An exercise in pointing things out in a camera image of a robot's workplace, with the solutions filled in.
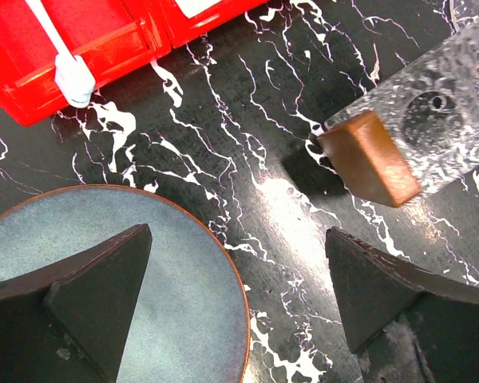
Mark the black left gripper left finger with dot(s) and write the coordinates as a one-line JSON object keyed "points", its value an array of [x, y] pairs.
{"points": [[69, 321]]}

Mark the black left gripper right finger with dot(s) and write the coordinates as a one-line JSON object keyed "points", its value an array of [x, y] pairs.
{"points": [[402, 322]]}

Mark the white toothbrush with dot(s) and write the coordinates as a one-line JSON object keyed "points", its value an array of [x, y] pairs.
{"points": [[72, 75]]}

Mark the red bin with toothbrush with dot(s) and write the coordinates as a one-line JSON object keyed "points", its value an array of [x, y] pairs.
{"points": [[112, 37]]}

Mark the red bin with toothpaste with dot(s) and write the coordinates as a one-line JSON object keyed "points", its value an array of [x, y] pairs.
{"points": [[182, 30]]}

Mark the white toothpaste tube dark cap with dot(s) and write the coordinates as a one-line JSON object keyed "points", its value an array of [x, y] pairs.
{"points": [[192, 8]]}

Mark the blue-grey ceramic plate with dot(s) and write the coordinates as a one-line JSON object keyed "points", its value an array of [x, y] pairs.
{"points": [[191, 320]]}

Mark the clear glass tray wooden handles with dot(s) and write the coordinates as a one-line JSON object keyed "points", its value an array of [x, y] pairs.
{"points": [[416, 131]]}

